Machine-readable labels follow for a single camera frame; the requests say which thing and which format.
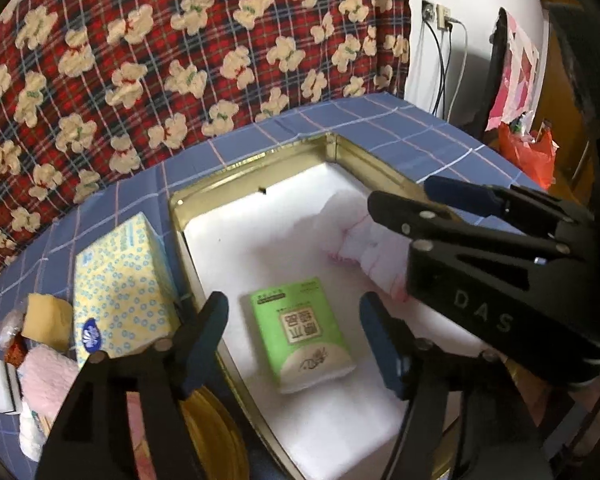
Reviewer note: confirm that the red embroidered pouch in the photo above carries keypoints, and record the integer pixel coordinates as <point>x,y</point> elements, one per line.
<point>15,352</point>

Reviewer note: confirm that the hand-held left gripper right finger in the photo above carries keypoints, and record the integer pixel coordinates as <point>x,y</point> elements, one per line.
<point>380,340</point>

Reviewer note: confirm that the pink fluffy towel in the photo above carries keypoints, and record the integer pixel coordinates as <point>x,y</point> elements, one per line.
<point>45,370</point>

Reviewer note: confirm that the red plastic bag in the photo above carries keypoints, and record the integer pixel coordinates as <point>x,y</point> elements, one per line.
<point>527,155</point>

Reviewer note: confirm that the round gold tin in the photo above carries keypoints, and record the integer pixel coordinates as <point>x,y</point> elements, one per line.
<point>215,435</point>

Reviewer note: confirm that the dotted yellow tissue box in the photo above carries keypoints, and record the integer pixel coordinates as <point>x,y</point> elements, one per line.
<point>120,290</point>

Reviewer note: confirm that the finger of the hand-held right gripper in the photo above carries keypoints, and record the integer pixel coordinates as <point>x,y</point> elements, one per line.
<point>460,195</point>
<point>430,227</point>

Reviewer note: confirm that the white wall socket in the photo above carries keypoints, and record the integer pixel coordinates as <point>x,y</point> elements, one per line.
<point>436,12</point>

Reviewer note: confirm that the wooden cabinet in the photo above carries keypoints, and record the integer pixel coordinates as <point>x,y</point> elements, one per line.
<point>565,110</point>

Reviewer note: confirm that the gold metal tin box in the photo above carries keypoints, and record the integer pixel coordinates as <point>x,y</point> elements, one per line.
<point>220,180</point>

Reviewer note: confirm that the cotton swab bag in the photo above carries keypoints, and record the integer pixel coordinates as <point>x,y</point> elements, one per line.
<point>30,432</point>

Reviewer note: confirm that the clear plastic packet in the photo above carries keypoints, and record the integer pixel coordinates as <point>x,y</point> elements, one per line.
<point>10,324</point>

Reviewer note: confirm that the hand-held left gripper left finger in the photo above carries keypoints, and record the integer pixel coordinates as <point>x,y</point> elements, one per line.
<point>207,340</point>

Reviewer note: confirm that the black flat board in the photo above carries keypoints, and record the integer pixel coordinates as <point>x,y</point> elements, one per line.
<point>497,70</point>

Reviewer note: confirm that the green tissue pack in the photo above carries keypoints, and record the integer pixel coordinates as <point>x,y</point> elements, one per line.
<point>300,330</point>

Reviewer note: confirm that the white eraser block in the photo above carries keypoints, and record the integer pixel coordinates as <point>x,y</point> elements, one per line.
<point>2,385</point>

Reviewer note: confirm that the yellow sponge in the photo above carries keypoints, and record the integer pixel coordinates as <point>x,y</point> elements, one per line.
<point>45,317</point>

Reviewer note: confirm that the white and pink cloth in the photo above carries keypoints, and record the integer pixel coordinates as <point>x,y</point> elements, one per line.
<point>370,260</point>

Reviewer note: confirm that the blue checked sheet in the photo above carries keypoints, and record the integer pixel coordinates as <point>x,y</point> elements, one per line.
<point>380,125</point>

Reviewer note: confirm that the white paper liner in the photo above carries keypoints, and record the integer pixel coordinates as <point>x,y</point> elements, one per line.
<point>260,240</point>

